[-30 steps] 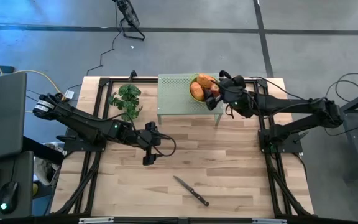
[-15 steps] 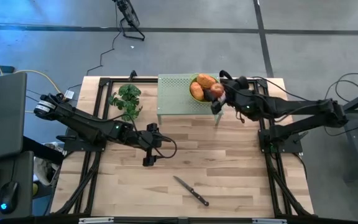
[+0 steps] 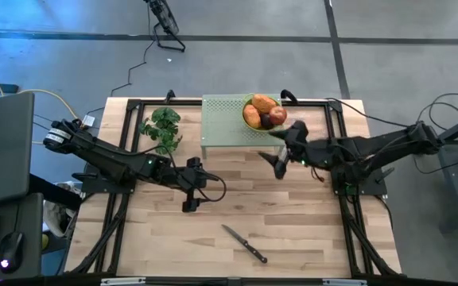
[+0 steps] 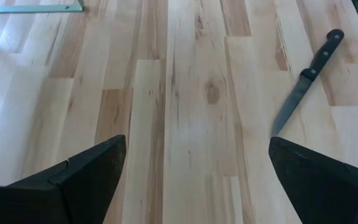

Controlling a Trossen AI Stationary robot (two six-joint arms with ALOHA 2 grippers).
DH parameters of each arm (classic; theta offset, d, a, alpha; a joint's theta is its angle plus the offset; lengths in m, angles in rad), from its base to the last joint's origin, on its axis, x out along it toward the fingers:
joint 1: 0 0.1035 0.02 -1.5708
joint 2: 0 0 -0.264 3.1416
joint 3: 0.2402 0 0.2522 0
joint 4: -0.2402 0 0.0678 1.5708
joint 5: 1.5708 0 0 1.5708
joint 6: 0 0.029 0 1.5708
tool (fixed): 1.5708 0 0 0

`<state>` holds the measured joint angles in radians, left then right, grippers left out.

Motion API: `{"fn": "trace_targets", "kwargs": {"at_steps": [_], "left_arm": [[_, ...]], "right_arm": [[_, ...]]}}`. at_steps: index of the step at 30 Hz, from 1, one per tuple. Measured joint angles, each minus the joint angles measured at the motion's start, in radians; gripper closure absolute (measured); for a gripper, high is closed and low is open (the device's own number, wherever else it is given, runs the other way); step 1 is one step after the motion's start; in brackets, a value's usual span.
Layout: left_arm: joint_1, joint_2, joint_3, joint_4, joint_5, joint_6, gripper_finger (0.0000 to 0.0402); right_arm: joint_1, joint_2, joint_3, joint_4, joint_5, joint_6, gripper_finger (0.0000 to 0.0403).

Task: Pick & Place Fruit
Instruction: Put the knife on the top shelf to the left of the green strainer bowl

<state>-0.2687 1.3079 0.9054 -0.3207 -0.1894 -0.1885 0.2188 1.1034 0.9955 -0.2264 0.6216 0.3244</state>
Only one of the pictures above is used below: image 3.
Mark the black floor cable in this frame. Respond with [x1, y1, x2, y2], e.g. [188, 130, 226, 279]
[413, 93, 458, 128]
[413, 153, 458, 176]

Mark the yellow cable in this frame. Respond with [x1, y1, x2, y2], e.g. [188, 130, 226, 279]
[0, 65, 80, 120]

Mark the grey computer monitor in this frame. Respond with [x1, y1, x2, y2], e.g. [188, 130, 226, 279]
[0, 92, 35, 207]

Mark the black metal table frame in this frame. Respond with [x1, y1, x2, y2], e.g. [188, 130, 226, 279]
[69, 98, 403, 277]

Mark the green potted plant white pot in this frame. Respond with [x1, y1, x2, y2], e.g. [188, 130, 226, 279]
[138, 106, 184, 155]

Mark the black computer mouse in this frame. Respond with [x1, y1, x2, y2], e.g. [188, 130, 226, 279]
[0, 231, 25, 274]

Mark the black-handled kitchen knife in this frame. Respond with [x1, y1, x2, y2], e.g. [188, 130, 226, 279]
[220, 223, 269, 265]

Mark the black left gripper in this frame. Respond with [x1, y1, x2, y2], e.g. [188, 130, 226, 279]
[180, 157, 210, 214]

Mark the black fan power cable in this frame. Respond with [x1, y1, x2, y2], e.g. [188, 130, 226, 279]
[85, 7, 157, 116]

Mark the red apple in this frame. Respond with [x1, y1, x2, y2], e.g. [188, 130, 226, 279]
[268, 106, 288, 126]

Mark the orange mandarin fruit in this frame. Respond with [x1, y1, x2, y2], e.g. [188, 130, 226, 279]
[251, 93, 278, 115]
[243, 103, 262, 129]

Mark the white plastic bag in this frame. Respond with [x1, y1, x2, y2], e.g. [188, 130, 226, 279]
[42, 180, 81, 239]

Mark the black floor fan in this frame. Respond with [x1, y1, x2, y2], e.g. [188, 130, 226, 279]
[143, 0, 187, 53]

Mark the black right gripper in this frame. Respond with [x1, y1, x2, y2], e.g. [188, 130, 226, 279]
[257, 121, 317, 180]

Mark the green plastic colander bowl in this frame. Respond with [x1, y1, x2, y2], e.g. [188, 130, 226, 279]
[241, 93, 288, 133]

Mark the dark grey desk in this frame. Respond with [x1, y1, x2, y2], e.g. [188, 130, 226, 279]
[0, 192, 44, 281]

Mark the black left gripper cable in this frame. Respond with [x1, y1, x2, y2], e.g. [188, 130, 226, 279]
[196, 170, 227, 203]

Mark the pale green perforated metal shelf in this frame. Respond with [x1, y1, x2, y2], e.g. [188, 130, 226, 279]
[200, 94, 289, 160]

